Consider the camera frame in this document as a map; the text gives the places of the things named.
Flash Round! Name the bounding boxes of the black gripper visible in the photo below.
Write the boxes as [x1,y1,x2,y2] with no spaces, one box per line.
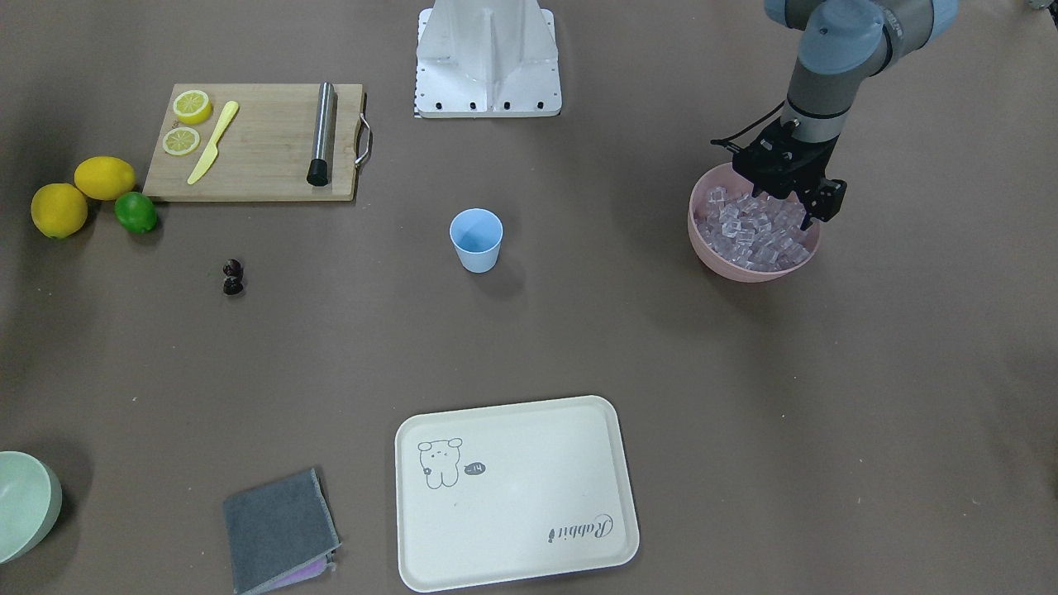
[729,118,847,232]

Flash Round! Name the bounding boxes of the clear ice cubes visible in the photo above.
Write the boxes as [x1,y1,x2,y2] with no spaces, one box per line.
[692,186,813,274]

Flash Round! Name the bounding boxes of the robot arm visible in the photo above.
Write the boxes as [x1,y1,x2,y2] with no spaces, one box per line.
[717,1,959,230]

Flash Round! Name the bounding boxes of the light blue cup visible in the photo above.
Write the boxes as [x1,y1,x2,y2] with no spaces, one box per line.
[449,208,505,274]

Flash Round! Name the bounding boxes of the pink bowl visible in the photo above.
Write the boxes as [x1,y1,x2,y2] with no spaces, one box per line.
[685,163,821,283]

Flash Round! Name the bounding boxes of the cream rabbit tray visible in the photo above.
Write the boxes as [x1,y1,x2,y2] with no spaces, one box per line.
[394,395,640,593]

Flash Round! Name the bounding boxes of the steel muddler black tip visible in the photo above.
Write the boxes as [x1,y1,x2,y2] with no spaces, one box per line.
[306,82,338,188]

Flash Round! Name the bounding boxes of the wooden cutting board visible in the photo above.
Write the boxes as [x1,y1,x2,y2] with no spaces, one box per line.
[143,83,370,202]

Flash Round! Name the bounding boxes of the yellow plastic knife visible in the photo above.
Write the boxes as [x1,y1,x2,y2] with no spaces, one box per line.
[186,101,241,185]

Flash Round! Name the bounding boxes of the grey folded cloth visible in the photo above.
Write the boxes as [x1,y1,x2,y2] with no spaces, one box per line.
[222,468,341,594]

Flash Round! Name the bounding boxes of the lemon half slice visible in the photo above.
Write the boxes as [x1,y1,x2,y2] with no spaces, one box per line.
[171,89,214,126]
[161,126,201,157]

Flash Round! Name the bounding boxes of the green lime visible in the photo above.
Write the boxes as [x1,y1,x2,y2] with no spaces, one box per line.
[114,191,159,234]

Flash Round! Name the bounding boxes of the whole yellow lemon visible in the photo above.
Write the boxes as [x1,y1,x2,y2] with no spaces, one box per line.
[74,155,136,201]
[31,183,89,240]

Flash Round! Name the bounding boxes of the mint green bowl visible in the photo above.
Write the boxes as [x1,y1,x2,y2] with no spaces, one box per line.
[1,451,63,564]

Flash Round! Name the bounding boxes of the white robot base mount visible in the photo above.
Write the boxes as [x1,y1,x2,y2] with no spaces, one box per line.
[413,1,563,118]

